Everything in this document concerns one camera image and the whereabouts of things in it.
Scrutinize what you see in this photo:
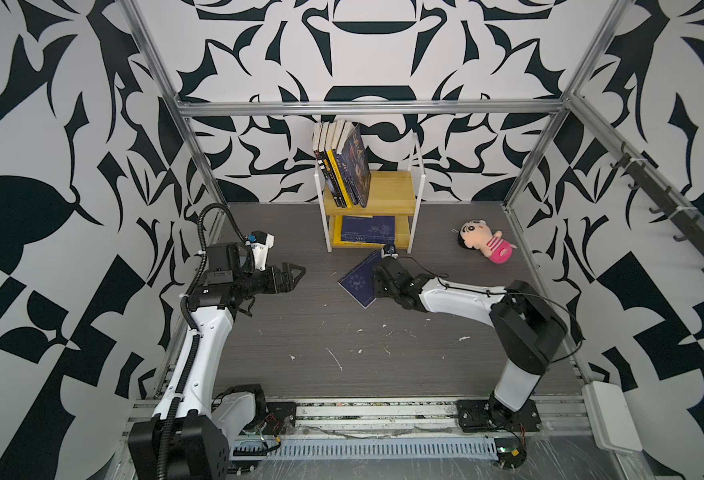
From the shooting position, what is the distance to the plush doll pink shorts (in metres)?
1.01

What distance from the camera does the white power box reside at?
0.69 metres

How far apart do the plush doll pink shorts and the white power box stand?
41 cm
